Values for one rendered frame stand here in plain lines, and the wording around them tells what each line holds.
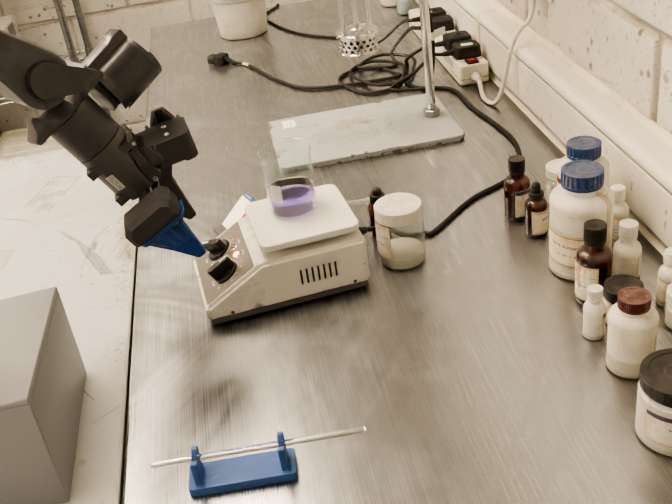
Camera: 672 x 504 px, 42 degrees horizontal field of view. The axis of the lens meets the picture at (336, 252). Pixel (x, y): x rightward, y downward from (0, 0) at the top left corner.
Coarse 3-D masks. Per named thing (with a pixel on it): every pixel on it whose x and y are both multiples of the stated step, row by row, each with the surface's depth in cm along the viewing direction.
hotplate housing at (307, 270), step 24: (336, 240) 102; (360, 240) 102; (264, 264) 100; (288, 264) 100; (312, 264) 101; (336, 264) 102; (360, 264) 103; (240, 288) 100; (264, 288) 101; (288, 288) 102; (312, 288) 103; (336, 288) 104; (216, 312) 101; (240, 312) 102
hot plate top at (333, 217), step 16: (320, 192) 109; (336, 192) 108; (256, 208) 107; (320, 208) 105; (336, 208) 105; (256, 224) 104; (272, 224) 103; (288, 224) 103; (304, 224) 102; (320, 224) 102; (336, 224) 102; (352, 224) 101; (272, 240) 100; (288, 240) 100; (304, 240) 100
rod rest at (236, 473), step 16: (192, 448) 80; (288, 448) 82; (192, 464) 78; (208, 464) 81; (224, 464) 81; (240, 464) 81; (256, 464) 81; (272, 464) 80; (288, 464) 80; (192, 480) 80; (208, 480) 80; (224, 480) 79; (240, 480) 79; (256, 480) 79; (272, 480) 79; (288, 480) 80; (192, 496) 79
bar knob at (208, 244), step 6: (210, 240) 107; (216, 240) 106; (222, 240) 108; (204, 246) 107; (210, 246) 107; (216, 246) 106; (222, 246) 106; (228, 246) 107; (210, 252) 108; (216, 252) 107; (222, 252) 106; (210, 258) 107; (216, 258) 106
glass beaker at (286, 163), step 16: (272, 144) 104; (288, 144) 105; (304, 144) 104; (272, 160) 105; (288, 160) 99; (304, 160) 101; (272, 176) 101; (288, 176) 100; (304, 176) 101; (272, 192) 102; (288, 192) 102; (304, 192) 102; (272, 208) 104; (288, 208) 103; (304, 208) 103
